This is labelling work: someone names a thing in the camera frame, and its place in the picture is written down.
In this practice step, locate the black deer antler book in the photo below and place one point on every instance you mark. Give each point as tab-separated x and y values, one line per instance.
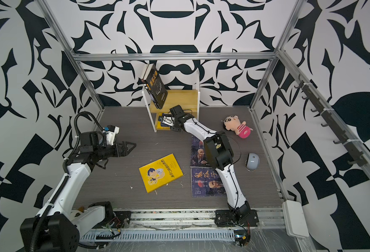
157	87

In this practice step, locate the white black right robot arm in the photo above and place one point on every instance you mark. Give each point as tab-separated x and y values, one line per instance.
219	155

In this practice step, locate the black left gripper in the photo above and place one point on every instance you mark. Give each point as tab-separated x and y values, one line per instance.
123	145

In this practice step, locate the small blue book yellow label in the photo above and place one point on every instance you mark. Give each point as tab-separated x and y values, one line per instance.
168	116

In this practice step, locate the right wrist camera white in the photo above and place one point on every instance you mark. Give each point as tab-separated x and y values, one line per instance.
168	121

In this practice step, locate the white grey round speaker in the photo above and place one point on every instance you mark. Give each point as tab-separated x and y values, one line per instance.
252	162

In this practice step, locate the purple old man book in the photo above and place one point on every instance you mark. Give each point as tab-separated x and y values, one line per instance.
198	154
205	182

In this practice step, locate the black wall hook rail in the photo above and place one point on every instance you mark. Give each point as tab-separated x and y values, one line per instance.
328	116

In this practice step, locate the white power box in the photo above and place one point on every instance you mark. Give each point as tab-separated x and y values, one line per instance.
295	222

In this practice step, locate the white wooden two-tier shelf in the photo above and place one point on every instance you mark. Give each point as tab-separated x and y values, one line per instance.
189	100

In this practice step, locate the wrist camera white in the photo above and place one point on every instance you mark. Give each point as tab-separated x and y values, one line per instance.
168	121
110	133

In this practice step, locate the plush doll pink shorts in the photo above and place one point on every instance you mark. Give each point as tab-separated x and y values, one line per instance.
241	129

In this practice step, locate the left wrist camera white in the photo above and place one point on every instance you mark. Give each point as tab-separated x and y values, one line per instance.
110	133

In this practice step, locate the small plush toy behind rail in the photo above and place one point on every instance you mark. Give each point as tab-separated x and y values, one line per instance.
80	209

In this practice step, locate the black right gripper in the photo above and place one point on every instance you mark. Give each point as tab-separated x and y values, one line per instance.
175	128

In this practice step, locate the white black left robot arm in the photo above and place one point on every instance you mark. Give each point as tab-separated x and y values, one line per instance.
53	229

